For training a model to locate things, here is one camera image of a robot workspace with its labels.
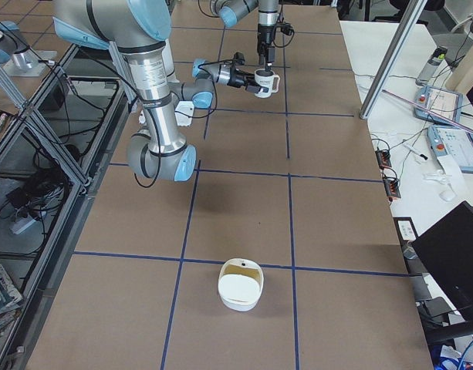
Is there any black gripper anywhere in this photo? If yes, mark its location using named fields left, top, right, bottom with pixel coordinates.
left=227, top=52, right=272, bottom=98
left=257, top=23, right=275, bottom=72

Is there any white ribbed cup with handle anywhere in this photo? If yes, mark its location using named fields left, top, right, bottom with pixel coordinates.
left=254, top=69, right=280, bottom=94

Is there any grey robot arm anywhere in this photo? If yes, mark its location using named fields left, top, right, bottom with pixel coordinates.
left=53, top=1, right=280, bottom=182
left=209, top=0, right=279, bottom=72

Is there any orange relay module far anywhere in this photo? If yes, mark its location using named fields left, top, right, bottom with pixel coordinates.
left=375, top=150, right=391, bottom=169

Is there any orange relay module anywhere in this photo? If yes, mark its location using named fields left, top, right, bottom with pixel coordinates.
left=382, top=175, right=401, bottom=201
left=375, top=150, right=391, bottom=169

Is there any orange relay module near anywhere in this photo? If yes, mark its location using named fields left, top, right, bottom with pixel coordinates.
left=382, top=175, right=401, bottom=201

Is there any far teach pendant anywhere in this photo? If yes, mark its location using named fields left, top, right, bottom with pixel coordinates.
left=414, top=86, right=464, bottom=124

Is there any teach pendant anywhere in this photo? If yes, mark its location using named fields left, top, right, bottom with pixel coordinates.
left=414, top=86, right=464, bottom=124
left=427, top=125, right=473, bottom=173

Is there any near teach pendant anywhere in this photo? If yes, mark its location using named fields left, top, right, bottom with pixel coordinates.
left=427, top=125, right=473, bottom=173

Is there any black laptop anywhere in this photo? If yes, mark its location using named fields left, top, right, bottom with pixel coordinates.
left=412, top=201, right=473, bottom=320

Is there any stack of books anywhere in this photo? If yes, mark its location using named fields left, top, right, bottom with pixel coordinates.
left=0, top=264, right=23, bottom=337

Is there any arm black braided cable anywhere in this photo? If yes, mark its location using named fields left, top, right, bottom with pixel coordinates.
left=133, top=57, right=245, bottom=189
left=197, top=0, right=296, bottom=49

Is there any aluminium frame post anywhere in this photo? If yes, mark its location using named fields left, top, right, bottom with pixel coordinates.
left=360, top=0, right=427, bottom=119

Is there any aluminium side frame rail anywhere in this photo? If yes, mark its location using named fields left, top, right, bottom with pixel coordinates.
left=0, top=45, right=130, bottom=369

